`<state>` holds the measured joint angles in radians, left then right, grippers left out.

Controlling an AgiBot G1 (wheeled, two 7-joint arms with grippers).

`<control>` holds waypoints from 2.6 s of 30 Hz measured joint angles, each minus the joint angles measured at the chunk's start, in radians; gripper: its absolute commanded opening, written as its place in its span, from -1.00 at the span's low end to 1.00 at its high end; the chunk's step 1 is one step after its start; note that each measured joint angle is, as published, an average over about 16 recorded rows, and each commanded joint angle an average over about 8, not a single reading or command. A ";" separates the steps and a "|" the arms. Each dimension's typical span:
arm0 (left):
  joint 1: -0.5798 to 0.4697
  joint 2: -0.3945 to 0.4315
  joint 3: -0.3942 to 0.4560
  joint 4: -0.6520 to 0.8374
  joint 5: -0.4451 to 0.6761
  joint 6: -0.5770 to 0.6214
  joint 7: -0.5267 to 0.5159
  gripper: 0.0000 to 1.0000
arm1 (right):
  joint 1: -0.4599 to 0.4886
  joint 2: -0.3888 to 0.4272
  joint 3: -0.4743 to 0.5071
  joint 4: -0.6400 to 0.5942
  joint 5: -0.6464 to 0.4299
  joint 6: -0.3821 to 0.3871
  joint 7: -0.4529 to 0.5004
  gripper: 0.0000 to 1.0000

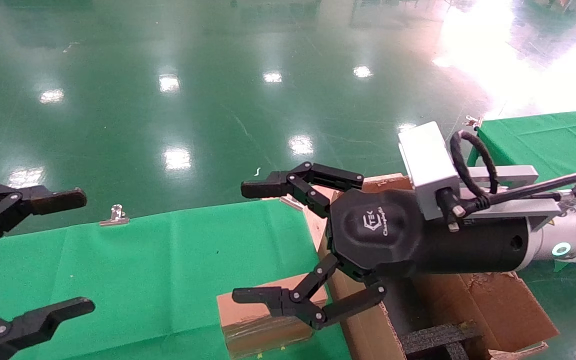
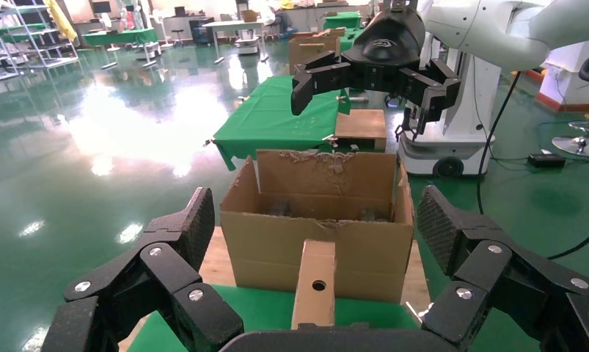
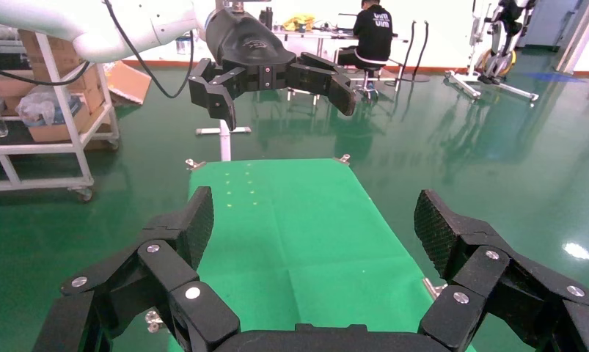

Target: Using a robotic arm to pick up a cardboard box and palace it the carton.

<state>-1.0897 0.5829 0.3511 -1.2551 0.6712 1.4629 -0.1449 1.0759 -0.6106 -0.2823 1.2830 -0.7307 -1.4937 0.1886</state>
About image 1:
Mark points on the small brown cardboard box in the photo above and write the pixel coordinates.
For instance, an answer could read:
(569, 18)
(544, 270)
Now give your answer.
(253, 330)

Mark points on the black foam insert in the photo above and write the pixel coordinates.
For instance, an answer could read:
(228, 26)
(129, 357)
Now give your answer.
(433, 337)

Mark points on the green tablecloth on side table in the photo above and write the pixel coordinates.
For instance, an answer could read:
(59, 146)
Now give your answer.
(543, 140)

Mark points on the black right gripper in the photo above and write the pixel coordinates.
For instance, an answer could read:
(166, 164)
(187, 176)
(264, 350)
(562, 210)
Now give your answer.
(383, 235)

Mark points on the torn brown cardboard carton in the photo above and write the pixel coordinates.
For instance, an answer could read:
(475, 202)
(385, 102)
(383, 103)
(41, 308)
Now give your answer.
(498, 310)

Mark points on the green tablecloth with carton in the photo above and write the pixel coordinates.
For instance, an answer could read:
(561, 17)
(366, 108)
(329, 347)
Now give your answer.
(168, 270)

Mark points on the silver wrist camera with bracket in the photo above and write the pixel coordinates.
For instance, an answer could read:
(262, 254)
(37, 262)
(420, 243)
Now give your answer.
(428, 165)

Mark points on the metal binder clip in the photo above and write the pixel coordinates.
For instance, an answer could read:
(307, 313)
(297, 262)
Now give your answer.
(292, 202)
(114, 217)
(474, 121)

